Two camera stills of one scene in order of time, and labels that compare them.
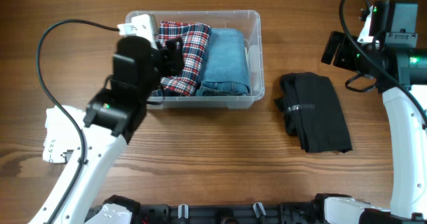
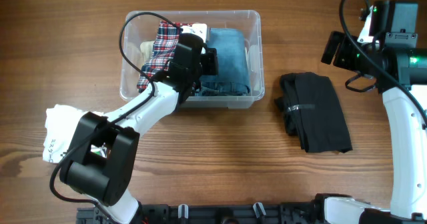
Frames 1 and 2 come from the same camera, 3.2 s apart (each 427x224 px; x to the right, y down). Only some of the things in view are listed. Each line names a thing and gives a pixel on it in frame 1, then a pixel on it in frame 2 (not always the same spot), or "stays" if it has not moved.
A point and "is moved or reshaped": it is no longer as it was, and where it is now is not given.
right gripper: (341, 58) stays
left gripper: (173, 56) → (213, 55)
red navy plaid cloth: (195, 39) is moved or reshaped
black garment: (311, 111) stays
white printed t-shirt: (62, 138) stays
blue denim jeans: (225, 68) stays
